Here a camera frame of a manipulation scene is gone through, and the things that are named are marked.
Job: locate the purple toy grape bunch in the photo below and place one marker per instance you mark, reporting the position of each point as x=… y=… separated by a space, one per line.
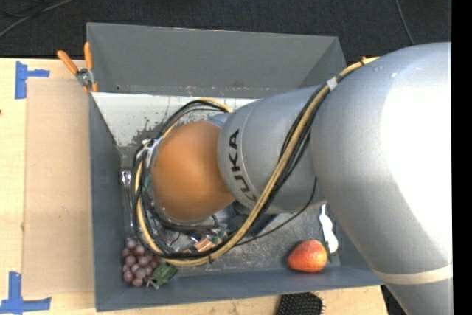
x=137 y=263

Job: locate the shiny silver long tool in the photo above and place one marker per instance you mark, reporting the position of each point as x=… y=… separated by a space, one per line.
x=126 y=179

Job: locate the orange-red toy strawberry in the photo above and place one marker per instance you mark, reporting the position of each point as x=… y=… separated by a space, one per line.
x=307 y=256

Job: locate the black hairbrush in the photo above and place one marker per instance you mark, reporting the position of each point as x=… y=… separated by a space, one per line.
x=299 y=304

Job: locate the white plastic piece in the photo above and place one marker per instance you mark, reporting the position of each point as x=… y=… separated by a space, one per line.
x=329 y=230

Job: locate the brown cardboard board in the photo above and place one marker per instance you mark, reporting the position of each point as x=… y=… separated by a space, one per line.
x=55 y=177

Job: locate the grey metal bin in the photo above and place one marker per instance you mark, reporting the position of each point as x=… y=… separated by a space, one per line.
x=206 y=59

